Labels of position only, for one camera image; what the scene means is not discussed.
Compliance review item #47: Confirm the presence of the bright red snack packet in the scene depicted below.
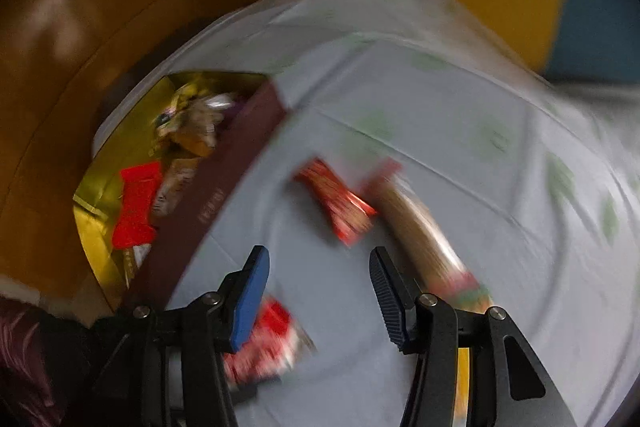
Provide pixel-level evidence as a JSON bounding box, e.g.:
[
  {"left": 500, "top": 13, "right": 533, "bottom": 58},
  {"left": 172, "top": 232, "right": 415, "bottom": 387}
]
[{"left": 111, "top": 161, "right": 163, "bottom": 250}]

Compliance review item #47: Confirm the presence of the white floral tablecloth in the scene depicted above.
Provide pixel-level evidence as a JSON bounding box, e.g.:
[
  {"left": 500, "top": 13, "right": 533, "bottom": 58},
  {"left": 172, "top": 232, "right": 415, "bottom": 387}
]
[{"left": 90, "top": 0, "right": 640, "bottom": 427}]

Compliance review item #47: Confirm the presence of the dark red cloth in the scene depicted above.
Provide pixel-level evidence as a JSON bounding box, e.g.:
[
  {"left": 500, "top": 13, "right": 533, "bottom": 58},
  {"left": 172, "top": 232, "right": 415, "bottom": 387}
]
[{"left": 0, "top": 297, "right": 66, "bottom": 427}]

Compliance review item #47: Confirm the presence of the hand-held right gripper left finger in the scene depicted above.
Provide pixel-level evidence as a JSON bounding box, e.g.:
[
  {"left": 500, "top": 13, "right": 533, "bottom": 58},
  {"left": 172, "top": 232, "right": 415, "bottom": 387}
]
[{"left": 92, "top": 245, "right": 271, "bottom": 427}]

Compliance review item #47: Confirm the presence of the maroon box with gold inside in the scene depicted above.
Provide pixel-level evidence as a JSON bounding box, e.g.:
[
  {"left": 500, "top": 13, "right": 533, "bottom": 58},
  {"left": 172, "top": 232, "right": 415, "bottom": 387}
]
[{"left": 72, "top": 69, "right": 291, "bottom": 313}]

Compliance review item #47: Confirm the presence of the long brown red-ended snack packet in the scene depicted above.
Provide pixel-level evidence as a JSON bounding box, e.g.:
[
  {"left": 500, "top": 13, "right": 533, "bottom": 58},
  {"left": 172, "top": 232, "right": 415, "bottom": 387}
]
[{"left": 362, "top": 159, "right": 493, "bottom": 313}]

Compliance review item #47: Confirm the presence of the red and white snack packet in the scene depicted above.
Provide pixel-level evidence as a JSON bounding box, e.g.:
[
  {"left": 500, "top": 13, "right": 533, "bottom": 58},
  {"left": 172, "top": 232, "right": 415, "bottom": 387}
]
[{"left": 222, "top": 299, "right": 316, "bottom": 385}]

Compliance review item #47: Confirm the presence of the yellow snack packet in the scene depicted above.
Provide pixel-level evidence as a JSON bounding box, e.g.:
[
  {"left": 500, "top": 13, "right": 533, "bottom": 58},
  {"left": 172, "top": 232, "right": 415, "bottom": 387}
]
[{"left": 456, "top": 347, "right": 471, "bottom": 423}]

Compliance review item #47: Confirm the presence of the red orange striped snack packet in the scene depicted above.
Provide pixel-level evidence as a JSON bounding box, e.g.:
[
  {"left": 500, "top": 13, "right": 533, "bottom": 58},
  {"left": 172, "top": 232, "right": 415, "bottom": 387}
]
[{"left": 295, "top": 157, "right": 378, "bottom": 248}]

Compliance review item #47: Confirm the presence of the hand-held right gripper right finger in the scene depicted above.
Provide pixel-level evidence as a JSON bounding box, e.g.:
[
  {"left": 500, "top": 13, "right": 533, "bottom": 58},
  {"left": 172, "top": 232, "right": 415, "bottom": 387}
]
[{"left": 369, "top": 247, "right": 576, "bottom": 427}]

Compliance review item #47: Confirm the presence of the brown and white snack packet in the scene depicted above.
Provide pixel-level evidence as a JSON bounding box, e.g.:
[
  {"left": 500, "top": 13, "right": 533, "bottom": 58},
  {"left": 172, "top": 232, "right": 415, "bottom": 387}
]
[{"left": 152, "top": 157, "right": 202, "bottom": 220}]

